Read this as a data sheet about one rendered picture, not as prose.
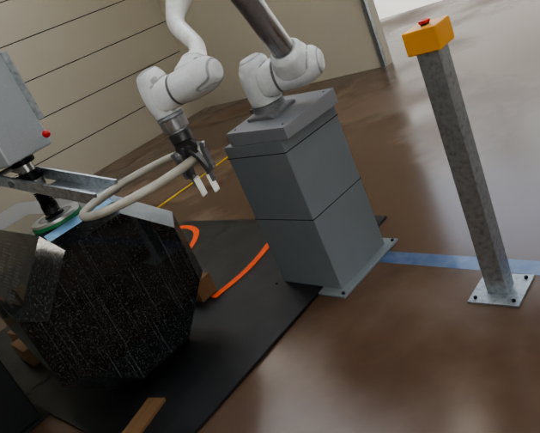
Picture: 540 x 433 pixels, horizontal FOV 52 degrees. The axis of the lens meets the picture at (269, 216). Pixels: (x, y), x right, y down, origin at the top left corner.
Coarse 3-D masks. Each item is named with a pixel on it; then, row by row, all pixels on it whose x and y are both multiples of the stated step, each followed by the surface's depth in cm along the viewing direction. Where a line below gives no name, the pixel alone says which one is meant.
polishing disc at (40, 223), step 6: (66, 204) 247; (72, 204) 242; (78, 204) 240; (66, 210) 236; (72, 210) 234; (42, 216) 244; (60, 216) 231; (66, 216) 231; (36, 222) 240; (42, 222) 235; (48, 222) 231; (54, 222) 229; (36, 228) 231; (42, 228) 229
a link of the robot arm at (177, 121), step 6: (174, 114) 176; (180, 114) 178; (162, 120) 176; (168, 120) 176; (174, 120) 176; (180, 120) 177; (186, 120) 179; (162, 126) 178; (168, 126) 177; (174, 126) 177; (180, 126) 177; (168, 132) 178; (174, 132) 179
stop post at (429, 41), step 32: (416, 32) 179; (448, 32) 181; (448, 64) 184; (448, 96) 186; (448, 128) 192; (448, 160) 199; (480, 192) 200; (480, 224) 205; (480, 256) 213; (480, 288) 225; (512, 288) 217
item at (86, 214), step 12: (168, 156) 213; (180, 156) 211; (192, 156) 183; (144, 168) 216; (180, 168) 177; (120, 180) 214; (132, 180) 215; (156, 180) 173; (168, 180) 175; (108, 192) 209; (132, 192) 173; (144, 192) 172; (96, 204) 203; (108, 204) 174; (120, 204) 172; (84, 216) 181; (96, 216) 177
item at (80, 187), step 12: (48, 168) 232; (0, 180) 235; (12, 180) 229; (24, 180) 225; (60, 180) 230; (72, 180) 227; (84, 180) 222; (96, 180) 218; (108, 180) 214; (36, 192) 224; (48, 192) 220; (60, 192) 215; (72, 192) 211; (84, 192) 207; (96, 192) 215
